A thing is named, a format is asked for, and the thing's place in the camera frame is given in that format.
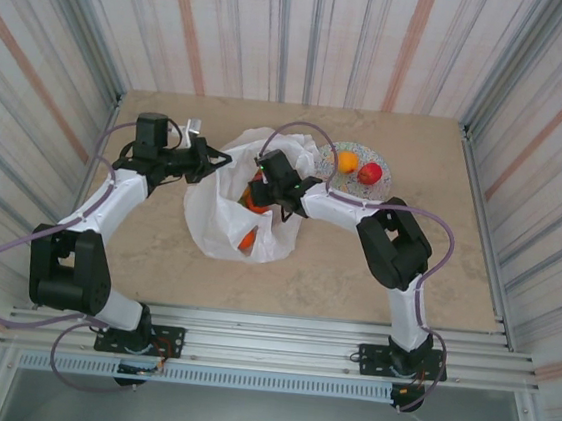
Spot slotted grey cable tray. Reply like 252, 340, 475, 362
16, 346, 394, 407

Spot small orange tangerine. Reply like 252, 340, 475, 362
246, 195, 274, 217

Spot aluminium rail frame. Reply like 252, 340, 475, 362
0, 284, 548, 403

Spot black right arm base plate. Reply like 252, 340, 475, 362
354, 339, 450, 386

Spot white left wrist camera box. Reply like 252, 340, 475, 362
181, 117, 206, 152

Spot white plastic bag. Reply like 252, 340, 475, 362
178, 118, 330, 270

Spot orange yellow pear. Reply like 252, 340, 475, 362
238, 223, 261, 253

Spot red apple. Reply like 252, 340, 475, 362
356, 160, 384, 188

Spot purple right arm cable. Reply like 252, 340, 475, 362
234, 116, 472, 419

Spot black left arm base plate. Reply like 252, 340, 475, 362
93, 318, 187, 361

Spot black connector block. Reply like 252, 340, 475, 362
388, 382, 427, 417
113, 361, 151, 390

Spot large orange fruit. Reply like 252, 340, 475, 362
336, 149, 362, 176

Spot colourful patterned plate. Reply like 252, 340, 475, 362
310, 138, 397, 203

